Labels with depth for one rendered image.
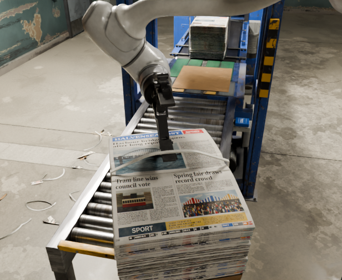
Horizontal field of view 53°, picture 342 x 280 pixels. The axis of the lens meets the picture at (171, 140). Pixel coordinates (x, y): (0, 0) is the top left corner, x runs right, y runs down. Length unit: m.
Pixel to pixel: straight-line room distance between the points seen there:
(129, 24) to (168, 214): 0.48
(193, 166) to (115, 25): 0.40
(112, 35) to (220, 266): 0.61
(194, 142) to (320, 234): 1.69
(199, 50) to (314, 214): 1.52
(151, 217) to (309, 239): 1.81
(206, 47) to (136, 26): 1.98
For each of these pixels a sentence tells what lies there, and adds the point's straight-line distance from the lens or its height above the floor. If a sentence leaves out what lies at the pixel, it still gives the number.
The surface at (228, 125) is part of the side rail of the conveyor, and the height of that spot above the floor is 0.80.
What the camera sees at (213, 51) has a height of 0.86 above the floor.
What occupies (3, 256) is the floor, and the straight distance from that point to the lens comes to 2.40.
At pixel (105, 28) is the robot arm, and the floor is 1.46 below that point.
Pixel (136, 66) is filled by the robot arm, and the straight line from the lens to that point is 0.96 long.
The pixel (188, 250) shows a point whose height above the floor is 1.11.
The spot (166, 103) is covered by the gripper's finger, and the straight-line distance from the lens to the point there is 0.70.
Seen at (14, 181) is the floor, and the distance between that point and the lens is 2.97.
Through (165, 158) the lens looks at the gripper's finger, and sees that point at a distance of 0.78.
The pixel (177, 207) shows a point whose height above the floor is 1.17.
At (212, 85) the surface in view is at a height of 0.80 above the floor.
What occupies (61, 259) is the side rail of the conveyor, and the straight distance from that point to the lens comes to 1.23.
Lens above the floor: 1.66
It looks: 31 degrees down
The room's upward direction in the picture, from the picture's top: straight up
